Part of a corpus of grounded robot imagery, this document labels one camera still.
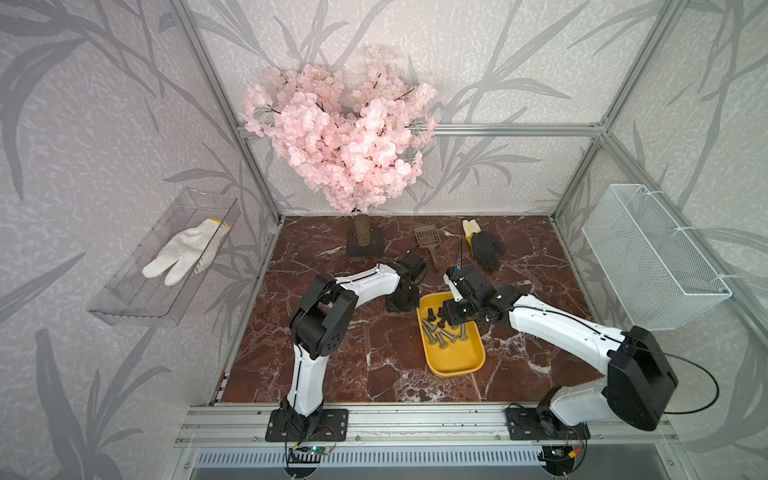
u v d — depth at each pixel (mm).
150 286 639
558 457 718
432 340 868
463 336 870
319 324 516
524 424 734
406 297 821
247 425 749
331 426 723
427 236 1148
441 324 889
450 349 866
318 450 702
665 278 607
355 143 627
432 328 890
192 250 681
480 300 640
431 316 916
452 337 868
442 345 864
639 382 413
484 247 1081
